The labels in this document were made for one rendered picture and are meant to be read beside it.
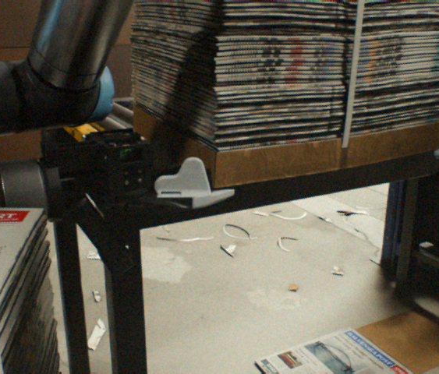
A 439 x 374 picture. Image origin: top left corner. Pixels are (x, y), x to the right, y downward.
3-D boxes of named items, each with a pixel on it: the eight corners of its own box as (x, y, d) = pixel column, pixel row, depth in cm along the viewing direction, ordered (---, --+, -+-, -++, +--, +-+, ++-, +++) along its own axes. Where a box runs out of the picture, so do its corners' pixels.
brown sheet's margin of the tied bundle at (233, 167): (213, 188, 59) (214, 153, 57) (132, 131, 82) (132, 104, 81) (322, 172, 66) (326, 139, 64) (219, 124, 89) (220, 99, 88)
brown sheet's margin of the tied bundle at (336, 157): (323, 172, 66) (327, 139, 65) (221, 124, 90) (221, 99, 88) (359, 166, 69) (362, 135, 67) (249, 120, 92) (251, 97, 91)
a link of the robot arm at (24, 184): (11, 243, 52) (1, 213, 59) (57, 234, 54) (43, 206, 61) (1, 174, 49) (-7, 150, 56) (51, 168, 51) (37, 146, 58)
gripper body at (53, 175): (160, 142, 56) (47, 156, 51) (161, 214, 59) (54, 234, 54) (136, 126, 62) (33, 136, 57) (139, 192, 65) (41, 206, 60)
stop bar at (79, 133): (81, 147, 77) (80, 135, 76) (37, 106, 113) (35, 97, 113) (103, 145, 78) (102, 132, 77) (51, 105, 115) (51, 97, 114)
